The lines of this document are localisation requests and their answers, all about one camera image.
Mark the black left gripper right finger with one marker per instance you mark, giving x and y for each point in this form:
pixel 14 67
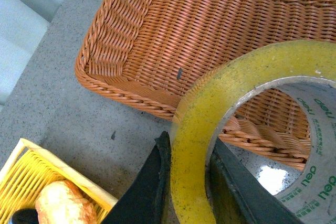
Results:
pixel 237 196

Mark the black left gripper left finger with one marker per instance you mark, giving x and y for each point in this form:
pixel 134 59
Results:
pixel 147 199

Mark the yellow packing tape roll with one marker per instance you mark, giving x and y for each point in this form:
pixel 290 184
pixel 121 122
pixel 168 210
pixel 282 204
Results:
pixel 277 101

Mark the yellow woven basket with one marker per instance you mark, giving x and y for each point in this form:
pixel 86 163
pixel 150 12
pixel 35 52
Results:
pixel 30 168

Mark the brown wicker basket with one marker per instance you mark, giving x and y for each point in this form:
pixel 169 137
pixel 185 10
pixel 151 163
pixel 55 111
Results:
pixel 154 54

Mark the toy bread croissant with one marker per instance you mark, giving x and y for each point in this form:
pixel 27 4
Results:
pixel 62 202

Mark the grey-white curtain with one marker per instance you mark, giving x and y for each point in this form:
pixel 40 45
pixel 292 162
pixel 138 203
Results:
pixel 23 25

